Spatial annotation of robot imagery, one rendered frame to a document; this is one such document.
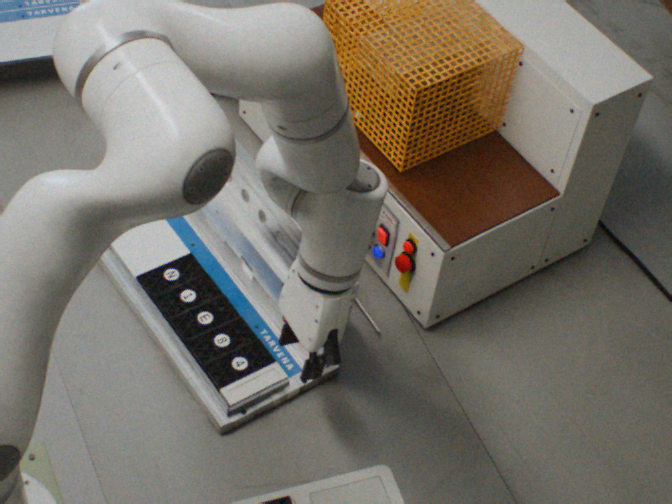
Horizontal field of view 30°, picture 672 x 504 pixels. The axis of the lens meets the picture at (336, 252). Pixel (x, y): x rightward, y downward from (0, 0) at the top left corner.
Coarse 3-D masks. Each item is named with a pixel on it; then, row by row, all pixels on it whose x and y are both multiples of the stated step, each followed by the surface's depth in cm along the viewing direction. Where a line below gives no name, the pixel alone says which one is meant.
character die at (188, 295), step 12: (204, 276) 195; (180, 288) 192; (192, 288) 193; (204, 288) 193; (216, 288) 193; (156, 300) 191; (168, 300) 191; (180, 300) 191; (192, 300) 191; (204, 300) 192; (168, 312) 190; (180, 312) 190
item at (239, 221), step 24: (240, 144) 188; (240, 168) 189; (240, 192) 192; (264, 192) 183; (216, 216) 198; (240, 216) 194; (288, 216) 180; (240, 240) 194; (264, 240) 190; (288, 240) 184; (264, 264) 190; (288, 264) 186; (264, 288) 193
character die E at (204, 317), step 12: (216, 300) 192; (228, 300) 192; (192, 312) 190; (204, 312) 190; (216, 312) 191; (228, 312) 191; (180, 324) 189; (192, 324) 189; (204, 324) 188; (216, 324) 190; (180, 336) 187; (192, 336) 187
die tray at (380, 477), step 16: (320, 480) 176; (336, 480) 176; (352, 480) 176; (368, 480) 176; (384, 480) 177; (256, 496) 173; (272, 496) 173; (304, 496) 174; (320, 496) 174; (336, 496) 174; (352, 496) 174; (368, 496) 175; (384, 496) 175; (400, 496) 175
